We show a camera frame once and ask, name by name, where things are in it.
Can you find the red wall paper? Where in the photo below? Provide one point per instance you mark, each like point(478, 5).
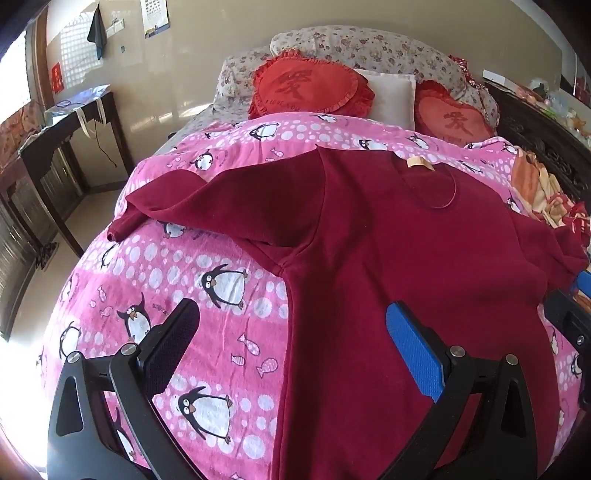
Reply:
point(57, 78)

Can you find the white pillow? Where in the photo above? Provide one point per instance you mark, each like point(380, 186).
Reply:
point(392, 97)

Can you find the cluster of small toys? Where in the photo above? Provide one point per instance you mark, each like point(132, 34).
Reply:
point(558, 104)

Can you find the orange printed blanket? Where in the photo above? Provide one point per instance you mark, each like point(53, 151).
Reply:
point(540, 189)

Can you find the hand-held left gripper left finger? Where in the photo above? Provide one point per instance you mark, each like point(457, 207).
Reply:
point(173, 341)

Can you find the red wall decoration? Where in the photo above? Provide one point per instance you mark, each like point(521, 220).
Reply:
point(582, 74)

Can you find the dark red sweater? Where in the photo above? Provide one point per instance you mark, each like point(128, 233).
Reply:
point(369, 254)

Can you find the red heart pillow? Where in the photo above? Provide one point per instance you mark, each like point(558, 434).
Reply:
point(304, 87)
point(452, 120)

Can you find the dark hanging cloth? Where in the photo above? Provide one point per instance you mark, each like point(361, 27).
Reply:
point(98, 32)

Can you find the floral folded quilt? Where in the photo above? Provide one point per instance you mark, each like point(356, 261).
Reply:
point(383, 46)

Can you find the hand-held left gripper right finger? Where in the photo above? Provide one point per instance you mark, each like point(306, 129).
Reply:
point(411, 350)

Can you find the dark wooden desk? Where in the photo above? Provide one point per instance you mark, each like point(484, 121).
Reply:
point(51, 147)

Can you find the pink penguin print blanket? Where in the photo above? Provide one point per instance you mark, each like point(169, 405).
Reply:
point(221, 221)

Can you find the wall switch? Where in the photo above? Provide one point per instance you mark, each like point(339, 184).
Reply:
point(115, 26)

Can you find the floral pillow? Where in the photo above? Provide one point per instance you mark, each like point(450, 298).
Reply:
point(235, 83)

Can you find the white bag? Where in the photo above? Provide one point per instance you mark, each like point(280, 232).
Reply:
point(78, 104)

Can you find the dark wooden cabinet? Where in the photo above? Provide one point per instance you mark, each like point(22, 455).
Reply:
point(18, 258)

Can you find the orange patterned cloth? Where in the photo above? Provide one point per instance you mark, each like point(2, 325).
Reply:
point(18, 134)

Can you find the dark carved wooden headboard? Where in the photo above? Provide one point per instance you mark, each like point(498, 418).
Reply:
point(545, 134)

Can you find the white flat box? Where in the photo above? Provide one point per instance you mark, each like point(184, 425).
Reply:
point(501, 79)

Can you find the wall eye chart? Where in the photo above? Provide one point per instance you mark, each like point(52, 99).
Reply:
point(154, 18)

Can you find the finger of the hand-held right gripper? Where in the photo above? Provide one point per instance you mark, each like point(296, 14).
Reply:
point(584, 284)
point(570, 323)

